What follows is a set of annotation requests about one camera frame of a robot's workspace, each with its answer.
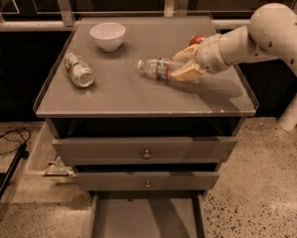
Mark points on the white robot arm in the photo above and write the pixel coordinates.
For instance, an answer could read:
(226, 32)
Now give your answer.
(271, 34)

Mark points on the middle grey drawer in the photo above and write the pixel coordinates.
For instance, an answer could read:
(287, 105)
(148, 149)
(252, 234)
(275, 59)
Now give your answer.
(136, 181)

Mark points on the grey drawer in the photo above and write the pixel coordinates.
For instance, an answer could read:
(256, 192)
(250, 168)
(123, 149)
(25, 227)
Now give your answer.
(129, 151)
(136, 181)
(148, 214)

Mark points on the metal railing frame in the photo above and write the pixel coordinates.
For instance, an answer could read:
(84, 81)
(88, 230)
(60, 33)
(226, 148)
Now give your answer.
(88, 14)

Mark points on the clear plastic water bottle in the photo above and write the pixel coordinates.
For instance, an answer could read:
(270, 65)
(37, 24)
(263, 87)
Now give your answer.
(158, 68)

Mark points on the black stand leg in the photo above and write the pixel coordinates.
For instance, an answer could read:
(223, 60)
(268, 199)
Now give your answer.
(21, 153)

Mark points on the grey drawer cabinet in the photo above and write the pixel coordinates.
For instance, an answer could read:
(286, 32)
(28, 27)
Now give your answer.
(122, 103)

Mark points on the white ceramic bowl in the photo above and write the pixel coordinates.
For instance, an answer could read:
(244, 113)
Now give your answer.
(108, 36)

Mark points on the silver green soda can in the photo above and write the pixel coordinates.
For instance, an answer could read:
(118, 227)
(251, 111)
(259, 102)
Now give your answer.
(78, 70)

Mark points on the top grey drawer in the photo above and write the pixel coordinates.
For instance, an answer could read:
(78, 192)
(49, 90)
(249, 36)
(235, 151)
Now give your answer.
(129, 151)

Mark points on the red soda can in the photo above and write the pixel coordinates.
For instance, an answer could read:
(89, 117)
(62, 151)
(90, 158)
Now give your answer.
(197, 40)

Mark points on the bottom grey drawer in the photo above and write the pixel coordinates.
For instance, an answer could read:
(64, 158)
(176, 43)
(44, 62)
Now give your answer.
(148, 214)

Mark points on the drawer metal knob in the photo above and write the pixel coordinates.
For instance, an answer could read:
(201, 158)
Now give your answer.
(146, 155)
(148, 184)

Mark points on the clear plastic floor bin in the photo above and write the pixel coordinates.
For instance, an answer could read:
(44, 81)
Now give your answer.
(43, 162)

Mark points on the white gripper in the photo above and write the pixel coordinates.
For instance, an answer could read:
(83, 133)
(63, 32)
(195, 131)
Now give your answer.
(210, 55)

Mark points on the top drawer metal knob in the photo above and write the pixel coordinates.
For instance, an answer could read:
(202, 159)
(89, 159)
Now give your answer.
(146, 155)

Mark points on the white cylindrical post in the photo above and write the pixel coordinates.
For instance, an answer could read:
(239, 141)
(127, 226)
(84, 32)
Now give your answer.
(288, 119)

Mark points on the middle drawer metal knob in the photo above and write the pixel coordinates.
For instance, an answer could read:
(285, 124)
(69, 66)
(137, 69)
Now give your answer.
(148, 184)

